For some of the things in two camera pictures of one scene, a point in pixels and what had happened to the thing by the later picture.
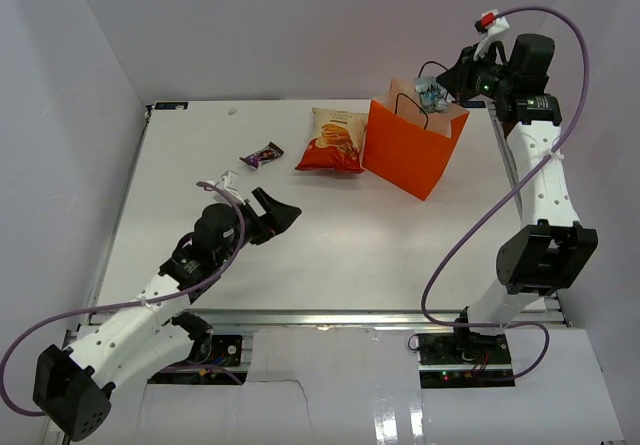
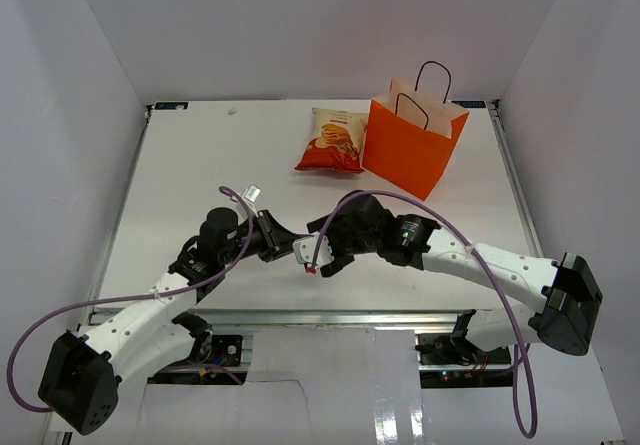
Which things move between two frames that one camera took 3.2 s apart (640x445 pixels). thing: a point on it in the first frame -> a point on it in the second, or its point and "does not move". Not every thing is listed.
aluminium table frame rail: [318, 319] does not move
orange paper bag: [406, 145] does not move
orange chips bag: [336, 142] does not move
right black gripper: [459, 79] -> [328, 227]
